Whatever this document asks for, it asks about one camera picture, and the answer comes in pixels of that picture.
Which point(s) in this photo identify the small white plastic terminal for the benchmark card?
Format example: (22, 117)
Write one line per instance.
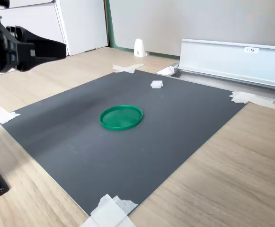
(156, 84)

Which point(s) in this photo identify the round green lid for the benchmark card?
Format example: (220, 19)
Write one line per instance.
(121, 117)

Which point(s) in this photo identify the white cabinet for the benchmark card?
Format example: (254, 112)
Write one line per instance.
(80, 23)

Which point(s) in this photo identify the white tape piece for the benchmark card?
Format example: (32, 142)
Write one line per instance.
(1, 117)
(246, 98)
(127, 67)
(109, 212)

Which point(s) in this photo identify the green partition trim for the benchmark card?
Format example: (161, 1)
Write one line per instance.
(111, 35)

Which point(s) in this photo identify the dark grey mat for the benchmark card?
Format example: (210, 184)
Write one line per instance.
(104, 160)

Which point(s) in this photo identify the grey partition panel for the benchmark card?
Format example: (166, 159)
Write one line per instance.
(198, 21)

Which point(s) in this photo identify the small white bracket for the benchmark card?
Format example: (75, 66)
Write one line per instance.
(139, 48)

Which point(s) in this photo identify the small white duct label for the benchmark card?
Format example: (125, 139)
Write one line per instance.
(251, 49)

